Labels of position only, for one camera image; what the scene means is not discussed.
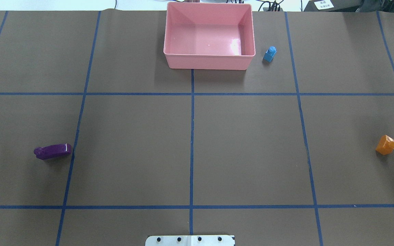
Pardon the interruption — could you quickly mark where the orange block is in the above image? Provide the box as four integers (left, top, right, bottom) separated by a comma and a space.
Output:
375, 135, 394, 155

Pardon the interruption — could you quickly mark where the small light blue block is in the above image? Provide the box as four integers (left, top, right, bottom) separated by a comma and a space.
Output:
263, 46, 277, 63

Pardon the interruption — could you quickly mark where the purple block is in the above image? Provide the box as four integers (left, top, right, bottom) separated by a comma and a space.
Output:
33, 143, 72, 160

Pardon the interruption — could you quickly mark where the pink plastic box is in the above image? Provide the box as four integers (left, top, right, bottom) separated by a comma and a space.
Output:
163, 2, 256, 70

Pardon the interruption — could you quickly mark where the white camera stand base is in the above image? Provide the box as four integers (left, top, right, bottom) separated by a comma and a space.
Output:
145, 235, 236, 246

